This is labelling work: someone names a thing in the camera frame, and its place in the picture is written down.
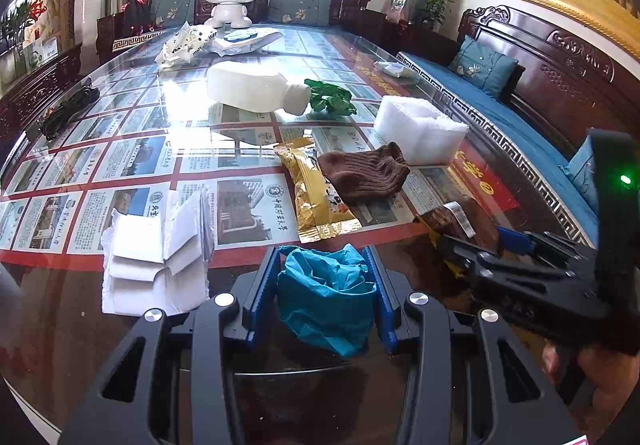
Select brown snack wrapper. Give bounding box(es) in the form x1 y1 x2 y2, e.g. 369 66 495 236
415 197 501 281

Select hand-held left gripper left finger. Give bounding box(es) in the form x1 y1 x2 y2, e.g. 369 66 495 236
60 245 281 445

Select teal paper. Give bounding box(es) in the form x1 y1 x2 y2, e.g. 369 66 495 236
276 244 378 358

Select brown sock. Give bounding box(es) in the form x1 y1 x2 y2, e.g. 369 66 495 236
317 141 412 206

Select wooden side table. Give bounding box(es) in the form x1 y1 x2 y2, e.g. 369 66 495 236
345 7 451 56

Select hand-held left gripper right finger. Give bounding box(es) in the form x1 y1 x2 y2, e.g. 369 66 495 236
362 245 571 445

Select white folded paper tissues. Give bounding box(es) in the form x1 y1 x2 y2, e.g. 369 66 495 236
100 190 217 316

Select dark wooden bench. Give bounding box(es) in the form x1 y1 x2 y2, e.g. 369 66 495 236
0 42 83 146

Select white foam block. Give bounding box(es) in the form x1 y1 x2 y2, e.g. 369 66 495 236
374 96 471 166

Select black cable bundle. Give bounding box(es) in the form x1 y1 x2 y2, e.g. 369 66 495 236
39 84 101 140

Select dark cloth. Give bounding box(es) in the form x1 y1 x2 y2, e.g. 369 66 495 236
122 0 153 33

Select green paper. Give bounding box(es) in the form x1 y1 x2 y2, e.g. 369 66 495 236
304 79 358 116

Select long carved wooden sofa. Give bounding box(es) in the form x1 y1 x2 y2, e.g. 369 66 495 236
397 5 640 246

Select person's right hand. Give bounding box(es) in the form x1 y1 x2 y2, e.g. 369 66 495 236
542 342 640 426

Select gold snack wrapper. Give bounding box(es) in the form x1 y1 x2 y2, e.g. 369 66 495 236
274 137 362 243

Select teal floral cushion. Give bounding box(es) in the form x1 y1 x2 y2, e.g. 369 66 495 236
150 0 196 28
448 36 518 98
267 0 333 26
560 135 601 220

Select white plastic bottle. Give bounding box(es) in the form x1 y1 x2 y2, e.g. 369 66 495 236
206 62 313 116

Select tissue packet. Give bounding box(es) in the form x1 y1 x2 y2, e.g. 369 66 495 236
376 61 416 78

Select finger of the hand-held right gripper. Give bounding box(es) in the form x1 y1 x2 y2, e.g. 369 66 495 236
495 225 582 258
439 234 507 282

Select blue and white packet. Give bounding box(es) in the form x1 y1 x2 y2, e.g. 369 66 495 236
212 27 283 56

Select green potted plant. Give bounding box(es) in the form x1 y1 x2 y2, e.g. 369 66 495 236
422 0 453 28

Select white printed plastic bag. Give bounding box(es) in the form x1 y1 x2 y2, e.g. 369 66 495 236
155 22 218 68

